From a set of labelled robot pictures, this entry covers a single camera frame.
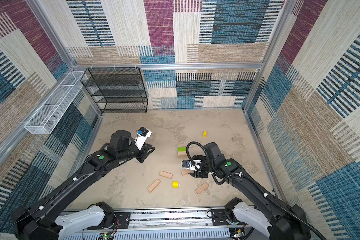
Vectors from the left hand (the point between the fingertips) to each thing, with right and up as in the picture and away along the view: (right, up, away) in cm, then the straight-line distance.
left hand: (153, 145), depth 74 cm
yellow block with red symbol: (+30, +4, +31) cm, 43 cm away
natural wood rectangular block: (+15, -8, +21) cm, 27 cm away
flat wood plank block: (+5, -19, +13) cm, 24 cm away
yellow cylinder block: (+10, -23, +9) cm, 27 cm away
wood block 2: (-2, -24, +10) cm, 26 cm away
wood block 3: (+25, -25, +9) cm, 36 cm away
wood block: (+16, -17, +13) cm, 27 cm away
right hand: (+19, -11, +4) cm, 23 cm away
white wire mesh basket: (-50, +15, -1) cm, 52 cm away
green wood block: (+14, -6, +24) cm, 29 cm away
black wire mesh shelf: (-33, +35, +36) cm, 60 cm away
